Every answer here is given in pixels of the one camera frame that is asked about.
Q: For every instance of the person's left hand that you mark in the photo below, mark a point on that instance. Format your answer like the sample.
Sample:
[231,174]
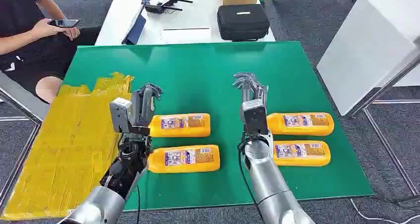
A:
[72,32]

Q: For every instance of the orange drink bottle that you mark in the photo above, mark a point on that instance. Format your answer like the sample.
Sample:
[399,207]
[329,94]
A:
[180,132]
[302,161]
[183,168]
[300,130]

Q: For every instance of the black remote controller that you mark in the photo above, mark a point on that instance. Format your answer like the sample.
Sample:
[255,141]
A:
[162,5]

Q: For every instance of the yellow taped sheet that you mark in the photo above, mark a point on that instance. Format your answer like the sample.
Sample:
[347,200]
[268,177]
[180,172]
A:
[65,150]

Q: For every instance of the person's right hand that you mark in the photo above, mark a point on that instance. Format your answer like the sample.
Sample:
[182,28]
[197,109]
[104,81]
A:
[44,28]

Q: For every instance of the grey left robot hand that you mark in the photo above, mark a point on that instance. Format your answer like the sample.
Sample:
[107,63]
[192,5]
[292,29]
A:
[144,107]

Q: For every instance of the dark blue folder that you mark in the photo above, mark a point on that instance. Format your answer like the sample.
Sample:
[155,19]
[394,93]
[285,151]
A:
[136,28]

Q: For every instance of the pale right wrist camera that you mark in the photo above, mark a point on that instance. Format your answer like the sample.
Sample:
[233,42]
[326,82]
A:
[256,119]

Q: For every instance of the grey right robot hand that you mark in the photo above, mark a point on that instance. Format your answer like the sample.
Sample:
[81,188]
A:
[251,86]

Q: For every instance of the black carrying case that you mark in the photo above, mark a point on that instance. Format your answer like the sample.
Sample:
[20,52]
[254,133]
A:
[242,22]

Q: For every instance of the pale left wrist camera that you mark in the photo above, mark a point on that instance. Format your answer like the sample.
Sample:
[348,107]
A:
[118,114]

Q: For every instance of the person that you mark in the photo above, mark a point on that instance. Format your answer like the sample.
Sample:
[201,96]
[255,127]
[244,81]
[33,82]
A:
[19,12]

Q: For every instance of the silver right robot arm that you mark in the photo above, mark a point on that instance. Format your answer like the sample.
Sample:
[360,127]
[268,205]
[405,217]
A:
[269,183]

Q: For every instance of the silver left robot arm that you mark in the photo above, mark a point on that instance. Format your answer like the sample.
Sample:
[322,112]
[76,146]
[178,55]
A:
[101,206]

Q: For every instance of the white flat box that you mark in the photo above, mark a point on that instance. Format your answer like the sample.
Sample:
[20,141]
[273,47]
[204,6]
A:
[185,36]

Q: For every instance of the steel table frame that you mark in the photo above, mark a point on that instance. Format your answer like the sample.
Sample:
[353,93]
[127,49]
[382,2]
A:
[387,84]

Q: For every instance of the green table mat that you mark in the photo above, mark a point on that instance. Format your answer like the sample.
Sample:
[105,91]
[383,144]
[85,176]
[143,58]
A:
[203,78]

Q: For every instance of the white angled table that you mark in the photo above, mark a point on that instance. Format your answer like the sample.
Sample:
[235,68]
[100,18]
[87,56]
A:
[367,48]

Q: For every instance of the grey metal frame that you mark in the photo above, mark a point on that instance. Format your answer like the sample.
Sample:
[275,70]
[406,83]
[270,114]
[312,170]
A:
[23,101]

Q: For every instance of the black smartphone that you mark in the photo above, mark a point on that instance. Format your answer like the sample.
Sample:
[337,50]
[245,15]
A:
[65,23]

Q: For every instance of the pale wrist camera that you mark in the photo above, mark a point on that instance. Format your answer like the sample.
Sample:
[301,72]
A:
[118,114]
[256,119]

